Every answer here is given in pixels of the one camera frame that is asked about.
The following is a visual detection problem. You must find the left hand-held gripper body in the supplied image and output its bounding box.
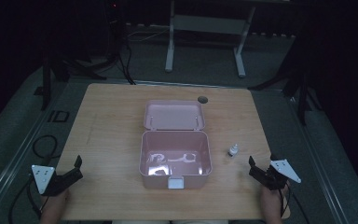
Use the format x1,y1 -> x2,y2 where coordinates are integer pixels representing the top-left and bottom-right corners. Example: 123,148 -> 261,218
31,164 -> 81,197

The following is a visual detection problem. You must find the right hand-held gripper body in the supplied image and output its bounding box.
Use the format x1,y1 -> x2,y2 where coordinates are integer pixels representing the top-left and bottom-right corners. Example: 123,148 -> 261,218
256,153 -> 302,191

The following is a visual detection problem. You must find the small white dropper bottle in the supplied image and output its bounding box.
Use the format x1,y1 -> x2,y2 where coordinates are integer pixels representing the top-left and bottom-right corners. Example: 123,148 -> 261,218
227,143 -> 240,159

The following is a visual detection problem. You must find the pink plastic box with lid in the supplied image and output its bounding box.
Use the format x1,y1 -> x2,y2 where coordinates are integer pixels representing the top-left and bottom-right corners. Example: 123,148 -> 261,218
138,99 -> 213,190

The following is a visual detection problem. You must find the person's left hand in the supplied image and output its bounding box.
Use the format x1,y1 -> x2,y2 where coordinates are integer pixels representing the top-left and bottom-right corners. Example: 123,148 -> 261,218
39,188 -> 71,224

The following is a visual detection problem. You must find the person's right hand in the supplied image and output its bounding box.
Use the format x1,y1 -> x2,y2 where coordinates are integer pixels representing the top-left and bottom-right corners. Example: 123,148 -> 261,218
258,182 -> 290,224

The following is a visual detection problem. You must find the black stand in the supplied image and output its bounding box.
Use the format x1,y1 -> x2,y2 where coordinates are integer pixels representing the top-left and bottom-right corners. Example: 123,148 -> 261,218
248,27 -> 323,127
34,46 -> 107,112

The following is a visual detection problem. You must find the black looped floor cable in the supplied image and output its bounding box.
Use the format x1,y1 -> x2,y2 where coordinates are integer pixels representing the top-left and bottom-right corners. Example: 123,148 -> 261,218
32,133 -> 59,161

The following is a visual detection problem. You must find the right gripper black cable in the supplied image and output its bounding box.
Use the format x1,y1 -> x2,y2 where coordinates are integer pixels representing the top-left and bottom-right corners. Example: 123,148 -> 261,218
279,182 -> 310,224

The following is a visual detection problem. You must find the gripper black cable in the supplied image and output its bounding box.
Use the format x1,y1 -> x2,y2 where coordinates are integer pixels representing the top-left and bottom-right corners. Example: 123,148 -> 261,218
279,182 -> 310,224
7,175 -> 45,224

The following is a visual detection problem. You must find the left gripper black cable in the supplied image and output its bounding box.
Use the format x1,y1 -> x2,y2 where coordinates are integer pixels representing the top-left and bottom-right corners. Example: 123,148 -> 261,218
7,175 -> 45,224

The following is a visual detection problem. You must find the black hanging cable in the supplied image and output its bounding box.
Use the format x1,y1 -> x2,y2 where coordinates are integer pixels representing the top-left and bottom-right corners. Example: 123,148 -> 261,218
117,18 -> 137,86

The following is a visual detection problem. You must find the white metal stand frame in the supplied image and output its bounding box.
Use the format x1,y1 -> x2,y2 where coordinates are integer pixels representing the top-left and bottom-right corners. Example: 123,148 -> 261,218
164,0 -> 257,78

